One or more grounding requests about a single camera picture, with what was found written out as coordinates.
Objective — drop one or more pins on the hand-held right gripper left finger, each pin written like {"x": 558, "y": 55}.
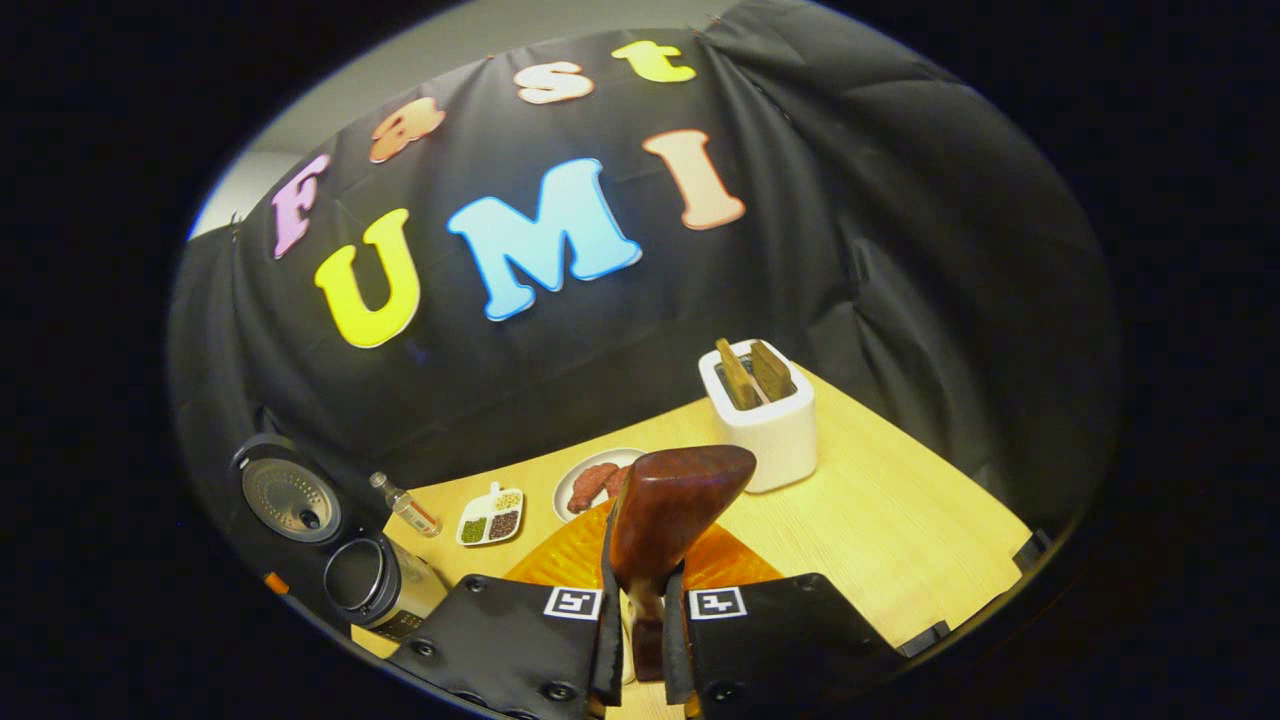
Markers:
{"x": 611, "y": 620}

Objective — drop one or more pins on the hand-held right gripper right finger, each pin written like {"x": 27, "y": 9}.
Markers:
{"x": 675, "y": 640}

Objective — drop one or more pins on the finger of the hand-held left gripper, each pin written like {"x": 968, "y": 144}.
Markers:
{"x": 276, "y": 583}

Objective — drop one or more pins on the grey rice cooker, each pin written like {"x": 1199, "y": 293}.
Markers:
{"x": 400, "y": 590}

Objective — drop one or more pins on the brown wooden spoon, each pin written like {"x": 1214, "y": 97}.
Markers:
{"x": 670, "y": 510}

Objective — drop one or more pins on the brown meat piece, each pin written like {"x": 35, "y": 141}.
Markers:
{"x": 592, "y": 485}
{"x": 618, "y": 482}

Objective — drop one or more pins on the small glass bottle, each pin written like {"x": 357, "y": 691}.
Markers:
{"x": 405, "y": 505}

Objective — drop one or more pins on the white divided bean dish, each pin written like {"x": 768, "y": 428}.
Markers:
{"x": 490, "y": 520}

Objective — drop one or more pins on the white round plate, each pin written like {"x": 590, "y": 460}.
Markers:
{"x": 580, "y": 465}

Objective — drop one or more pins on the white toaster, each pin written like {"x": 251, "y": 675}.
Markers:
{"x": 775, "y": 440}

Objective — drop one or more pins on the brown toast slice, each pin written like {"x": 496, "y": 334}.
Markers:
{"x": 738, "y": 378}
{"x": 772, "y": 370}

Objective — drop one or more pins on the black backdrop cloth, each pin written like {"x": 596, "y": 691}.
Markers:
{"x": 900, "y": 250}

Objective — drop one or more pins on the black table edge bracket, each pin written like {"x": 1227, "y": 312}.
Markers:
{"x": 1032, "y": 550}
{"x": 925, "y": 638}

